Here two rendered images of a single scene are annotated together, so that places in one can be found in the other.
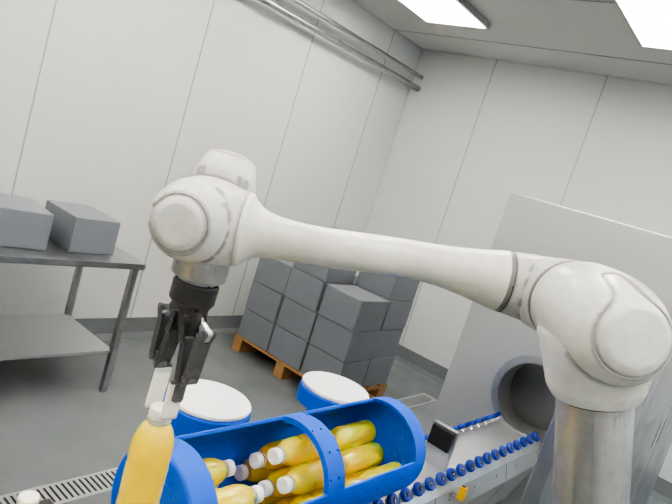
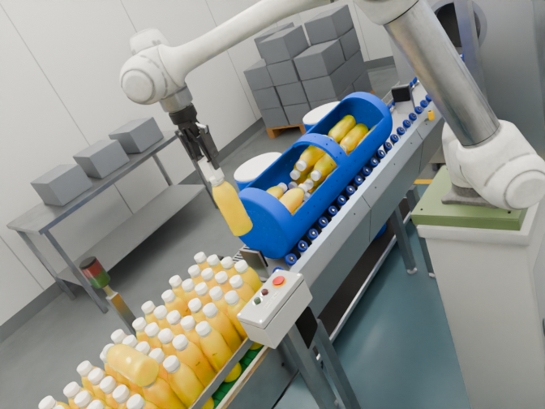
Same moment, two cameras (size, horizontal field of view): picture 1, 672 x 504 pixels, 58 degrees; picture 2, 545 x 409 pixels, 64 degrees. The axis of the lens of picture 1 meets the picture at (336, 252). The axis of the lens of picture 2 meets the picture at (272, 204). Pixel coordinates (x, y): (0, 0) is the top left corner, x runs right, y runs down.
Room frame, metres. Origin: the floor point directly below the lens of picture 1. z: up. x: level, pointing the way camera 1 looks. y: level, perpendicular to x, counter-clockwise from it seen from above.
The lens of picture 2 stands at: (-0.25, -0.18, 1.86)
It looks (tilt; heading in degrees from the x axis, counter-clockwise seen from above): 26 degrees down; 12
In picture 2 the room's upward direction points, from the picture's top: 24 degrees counter-clockwise
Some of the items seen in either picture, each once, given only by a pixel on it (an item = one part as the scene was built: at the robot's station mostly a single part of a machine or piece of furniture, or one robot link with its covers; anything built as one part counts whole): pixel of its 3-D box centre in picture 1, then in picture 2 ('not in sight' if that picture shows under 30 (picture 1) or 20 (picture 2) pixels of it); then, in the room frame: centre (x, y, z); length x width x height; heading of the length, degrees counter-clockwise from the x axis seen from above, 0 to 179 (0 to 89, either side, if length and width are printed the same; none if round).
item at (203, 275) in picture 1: (201, 263); (174, 97); (0.95, 0.20, 1.66); 0.09 x 0.09 x 0.06
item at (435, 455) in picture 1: (439, 445); (402, 100); (2.11, -0.58, 1.00); 0.10 x 0.04 x 0.15; 52
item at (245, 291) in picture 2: not in sight; (248, 303); (0.84, 0.26, 1.00); 0.07 x 0.07 x 0.19
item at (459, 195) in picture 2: not in sight; (481, 179); (1.01, -0.56, 1.07); 0.22 x 0.18 x 0.06; 137
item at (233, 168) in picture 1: (218, 199); (155, 61); (0.93, 0.20, 1.77); 0.13 x 0.11 x 0.16; 2
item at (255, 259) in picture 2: not in sight; (256, 262); (1.07, 0.24, 0.99); 0.10 x 0.02 x 0.12; 52
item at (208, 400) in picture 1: (209, 399); (258, 166); (1.85, 0.25, 1.03); 0.28 x 0.28 x 0.01
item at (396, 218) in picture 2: not in sight; (400, 231); (1.93, -0.35, 0.31); 0.06 x 0.06 x 0.63; 52
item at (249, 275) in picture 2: not in sight; (253, 288); (0.91, 0.25, 1.00); 0.07 x 0.07 x 0.19
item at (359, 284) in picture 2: not in sight; (342, 271); (2.04, 0.06, 0.08); 1.50 x 0.52 x 0.15; 144
